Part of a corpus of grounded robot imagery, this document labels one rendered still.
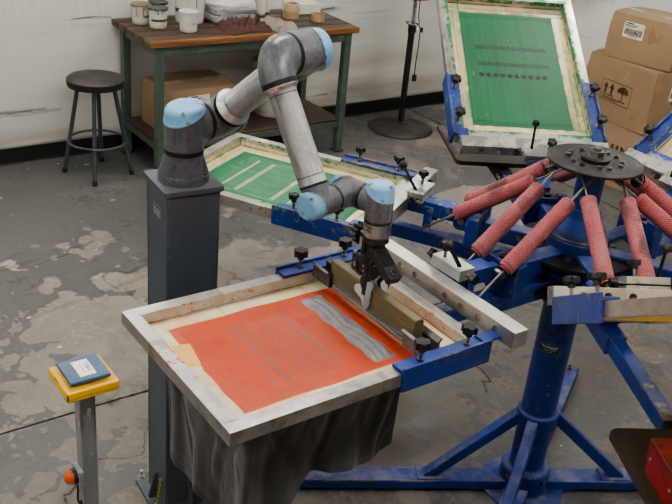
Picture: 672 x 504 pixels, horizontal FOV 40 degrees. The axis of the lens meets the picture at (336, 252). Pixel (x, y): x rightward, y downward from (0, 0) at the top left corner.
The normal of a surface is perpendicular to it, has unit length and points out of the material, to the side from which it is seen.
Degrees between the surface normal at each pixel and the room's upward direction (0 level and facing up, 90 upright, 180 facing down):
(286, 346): 0
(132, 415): 0
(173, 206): 90
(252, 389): 0
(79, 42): 90
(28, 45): 90
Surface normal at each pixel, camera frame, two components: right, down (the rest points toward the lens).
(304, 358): 0.09, -0.89
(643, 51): -0.73, 0.25
